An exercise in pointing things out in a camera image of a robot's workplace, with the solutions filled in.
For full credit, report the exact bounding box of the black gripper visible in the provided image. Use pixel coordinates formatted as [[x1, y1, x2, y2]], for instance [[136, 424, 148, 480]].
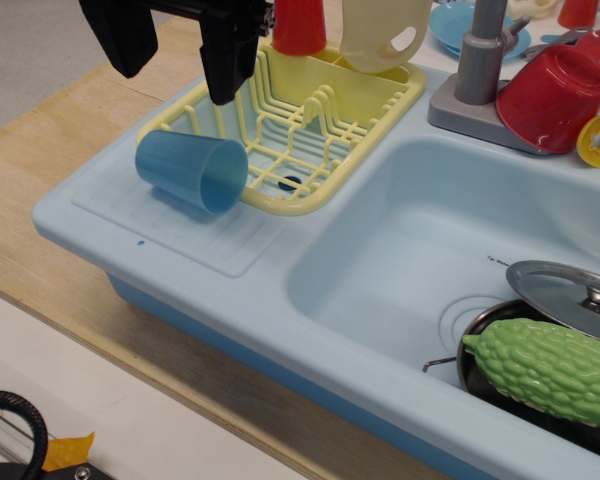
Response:
[[79, 0, 275, 106]]

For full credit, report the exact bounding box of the red cup in rack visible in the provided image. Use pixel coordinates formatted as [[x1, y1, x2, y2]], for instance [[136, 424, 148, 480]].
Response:
[[272, 0, 327, 56]]

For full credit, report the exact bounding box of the blue plastic cup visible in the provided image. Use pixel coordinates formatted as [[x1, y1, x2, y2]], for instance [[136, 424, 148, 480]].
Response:
[[135, 130, 248, 215]]

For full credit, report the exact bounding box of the red overturned cup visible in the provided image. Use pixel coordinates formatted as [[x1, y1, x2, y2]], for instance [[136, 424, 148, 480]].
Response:
[[496, 45, 600, 154]]

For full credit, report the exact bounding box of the orange cup background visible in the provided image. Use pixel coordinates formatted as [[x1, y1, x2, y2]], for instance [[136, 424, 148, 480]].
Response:
[[558, 0, 599, 29]]

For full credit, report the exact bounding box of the yellow dish rack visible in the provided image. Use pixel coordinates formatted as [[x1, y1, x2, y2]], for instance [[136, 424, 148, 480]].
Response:
[[138, 43, 426, 216]]

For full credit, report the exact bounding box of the blue plate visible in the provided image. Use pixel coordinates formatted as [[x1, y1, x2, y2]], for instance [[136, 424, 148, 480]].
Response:
[[429, 1, 531, 60]]

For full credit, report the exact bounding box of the grey toy faucet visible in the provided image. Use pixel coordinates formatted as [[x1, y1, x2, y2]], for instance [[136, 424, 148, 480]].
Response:
[[428, 1, 544, 155]]

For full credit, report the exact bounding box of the light blue toy sink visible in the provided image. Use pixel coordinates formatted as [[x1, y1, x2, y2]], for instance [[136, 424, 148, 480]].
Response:
[[32, 97, 600, 479]]

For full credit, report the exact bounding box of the cream toy item background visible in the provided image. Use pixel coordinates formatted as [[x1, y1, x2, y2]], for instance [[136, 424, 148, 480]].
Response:
[[506, 0, 559, 20]]

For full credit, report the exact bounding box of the grey utensil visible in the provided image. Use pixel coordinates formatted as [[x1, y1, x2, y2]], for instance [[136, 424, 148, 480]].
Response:
[[522, 27, 593, 61]]

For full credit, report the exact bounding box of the yellow tape piece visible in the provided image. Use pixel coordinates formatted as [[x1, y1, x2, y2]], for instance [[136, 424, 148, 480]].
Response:
[[42, 432, 95, 473]]

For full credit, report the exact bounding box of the black base device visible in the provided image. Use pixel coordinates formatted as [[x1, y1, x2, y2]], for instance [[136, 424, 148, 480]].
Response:
[[0, 463, 113, 480]]

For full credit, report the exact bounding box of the steel pot lid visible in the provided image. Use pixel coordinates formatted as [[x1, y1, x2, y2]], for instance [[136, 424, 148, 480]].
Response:
[[506, 261, 600, 340]]

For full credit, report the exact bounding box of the green bitter gourd toy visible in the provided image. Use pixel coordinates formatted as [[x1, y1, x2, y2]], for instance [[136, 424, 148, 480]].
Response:
[[462, 318, 600, 428]]

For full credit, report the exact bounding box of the black steel pot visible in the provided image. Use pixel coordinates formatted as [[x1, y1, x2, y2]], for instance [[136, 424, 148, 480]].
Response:
[[423, 300, 600, 455]]

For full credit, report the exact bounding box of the black cable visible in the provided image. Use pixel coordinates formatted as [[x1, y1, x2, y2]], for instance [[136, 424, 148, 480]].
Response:
[[0, 390, 49, 472]]

